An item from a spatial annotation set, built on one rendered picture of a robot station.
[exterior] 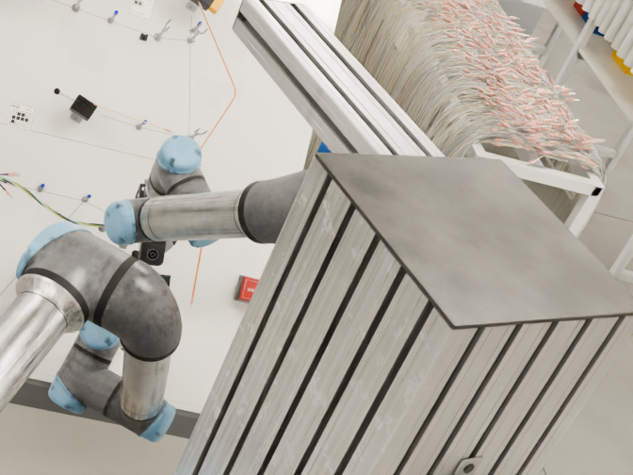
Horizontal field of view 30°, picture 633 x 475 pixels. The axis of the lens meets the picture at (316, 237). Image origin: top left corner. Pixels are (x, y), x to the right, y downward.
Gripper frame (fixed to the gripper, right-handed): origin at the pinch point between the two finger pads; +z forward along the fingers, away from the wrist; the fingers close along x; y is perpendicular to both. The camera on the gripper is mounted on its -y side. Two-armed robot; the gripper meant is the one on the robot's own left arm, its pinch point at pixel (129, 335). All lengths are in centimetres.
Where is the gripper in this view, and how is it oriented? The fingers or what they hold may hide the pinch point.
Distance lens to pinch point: 244.8
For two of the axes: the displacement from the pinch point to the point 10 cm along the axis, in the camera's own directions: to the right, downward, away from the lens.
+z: 0.4, 0.8, 10.0
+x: -6.3, -7.7, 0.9
